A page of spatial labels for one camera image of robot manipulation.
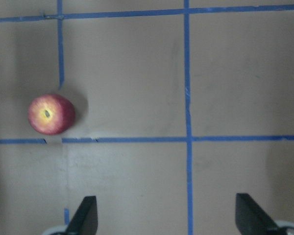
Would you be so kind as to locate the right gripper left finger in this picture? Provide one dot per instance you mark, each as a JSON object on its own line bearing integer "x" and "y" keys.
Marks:
{"x": 85, "y": 219}

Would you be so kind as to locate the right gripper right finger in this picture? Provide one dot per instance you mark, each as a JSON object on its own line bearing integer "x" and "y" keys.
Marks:
{"x": 251, "y": 219}

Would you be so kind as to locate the red apple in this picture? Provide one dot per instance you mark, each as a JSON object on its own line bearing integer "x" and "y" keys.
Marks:
{"x": 51, "y": 114}

